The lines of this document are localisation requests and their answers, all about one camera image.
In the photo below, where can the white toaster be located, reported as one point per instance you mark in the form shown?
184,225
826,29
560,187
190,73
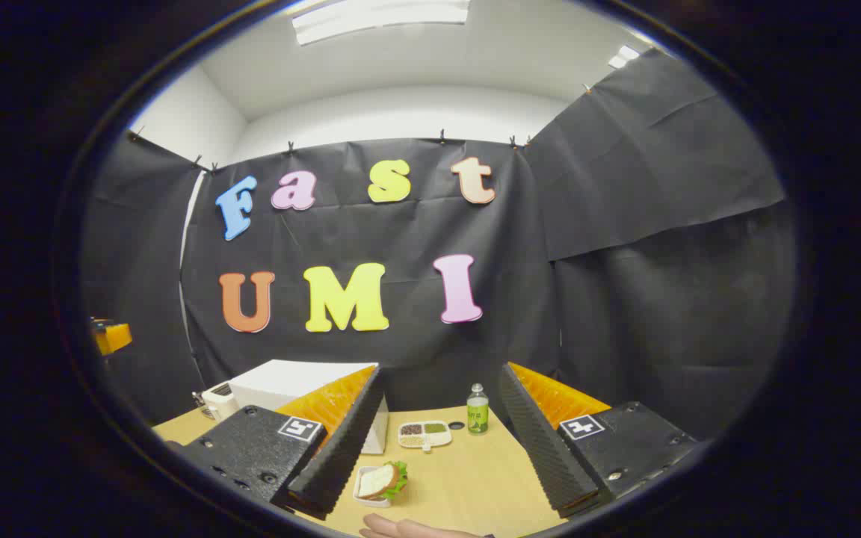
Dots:
220,403

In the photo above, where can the small ceiling light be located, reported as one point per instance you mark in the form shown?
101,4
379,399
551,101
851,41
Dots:
623,56

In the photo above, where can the row of small cloth clips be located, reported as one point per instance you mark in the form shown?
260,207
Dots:
291,146

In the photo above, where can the divided plate of beans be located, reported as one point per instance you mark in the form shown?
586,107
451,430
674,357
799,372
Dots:
424,435

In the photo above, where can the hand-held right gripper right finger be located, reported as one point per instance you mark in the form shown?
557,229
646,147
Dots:
542,448

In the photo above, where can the white microwave oven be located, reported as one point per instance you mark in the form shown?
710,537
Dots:
288,377

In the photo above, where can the black backdrop cloth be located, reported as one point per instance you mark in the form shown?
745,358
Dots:
625,224

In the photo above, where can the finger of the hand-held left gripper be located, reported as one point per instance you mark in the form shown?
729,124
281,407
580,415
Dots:
113,338

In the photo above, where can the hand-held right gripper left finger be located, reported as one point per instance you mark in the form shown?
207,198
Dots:
337,459

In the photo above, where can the long ceiling light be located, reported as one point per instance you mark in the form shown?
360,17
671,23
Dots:
378,19

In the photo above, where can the lettuce sandwich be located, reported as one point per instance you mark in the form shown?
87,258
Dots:
377,480

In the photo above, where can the white rectangular food tray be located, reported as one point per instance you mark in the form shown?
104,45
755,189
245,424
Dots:
371,502

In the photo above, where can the green drink bottle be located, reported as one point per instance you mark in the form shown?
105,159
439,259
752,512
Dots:
477,417

